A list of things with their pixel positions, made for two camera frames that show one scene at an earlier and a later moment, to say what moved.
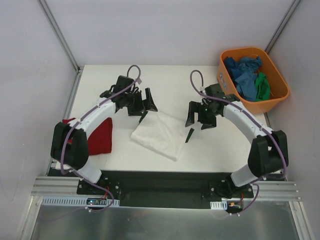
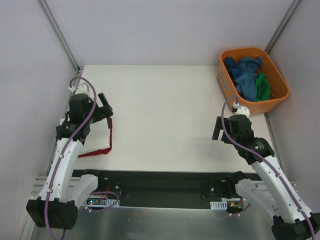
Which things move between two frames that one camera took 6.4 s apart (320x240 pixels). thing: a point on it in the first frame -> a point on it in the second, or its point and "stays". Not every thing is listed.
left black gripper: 139,103 -> 104,109
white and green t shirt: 163,133 -> 98,138
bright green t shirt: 262,87 stays
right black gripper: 201,116 -> 225,128
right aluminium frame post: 287,16 stays
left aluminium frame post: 49,13 stays
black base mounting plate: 165,189 stays
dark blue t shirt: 233,67 stays
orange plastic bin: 279,90 stays
